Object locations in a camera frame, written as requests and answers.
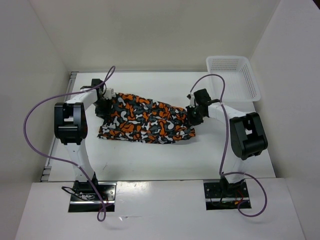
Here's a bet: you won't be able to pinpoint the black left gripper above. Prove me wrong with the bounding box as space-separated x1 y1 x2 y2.
93 97 113 121

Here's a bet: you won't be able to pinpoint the orange camouflage shorts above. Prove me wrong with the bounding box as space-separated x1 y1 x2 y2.
97 92 196 144

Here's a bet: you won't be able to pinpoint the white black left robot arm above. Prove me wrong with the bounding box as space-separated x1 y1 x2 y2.
54 78 114 200

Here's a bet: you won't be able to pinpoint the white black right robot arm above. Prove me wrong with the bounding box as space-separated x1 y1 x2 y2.
186 89 268 197

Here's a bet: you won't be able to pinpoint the white plastic basket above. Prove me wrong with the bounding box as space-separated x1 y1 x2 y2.
206 55 261 103

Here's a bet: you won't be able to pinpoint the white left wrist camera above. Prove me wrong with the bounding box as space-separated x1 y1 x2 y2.
103 87 116 100

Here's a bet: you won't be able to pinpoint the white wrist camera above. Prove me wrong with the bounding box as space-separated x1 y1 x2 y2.
187 93 197 108
103 87 116 100

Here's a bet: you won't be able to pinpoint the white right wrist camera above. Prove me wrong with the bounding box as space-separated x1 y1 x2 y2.
187 93 197 108

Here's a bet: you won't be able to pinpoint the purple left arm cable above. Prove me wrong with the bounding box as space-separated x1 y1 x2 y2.
23 65 116 222

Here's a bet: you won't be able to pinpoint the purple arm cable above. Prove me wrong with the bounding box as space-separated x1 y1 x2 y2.
23 65 116 222
188 74 268 217

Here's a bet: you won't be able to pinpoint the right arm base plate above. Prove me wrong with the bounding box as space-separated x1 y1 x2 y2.
203 178 252 211

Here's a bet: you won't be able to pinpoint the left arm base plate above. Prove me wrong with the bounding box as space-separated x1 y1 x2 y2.
61 181 117 213

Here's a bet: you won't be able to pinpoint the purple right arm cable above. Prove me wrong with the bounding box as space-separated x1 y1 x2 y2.
188 74 268 217

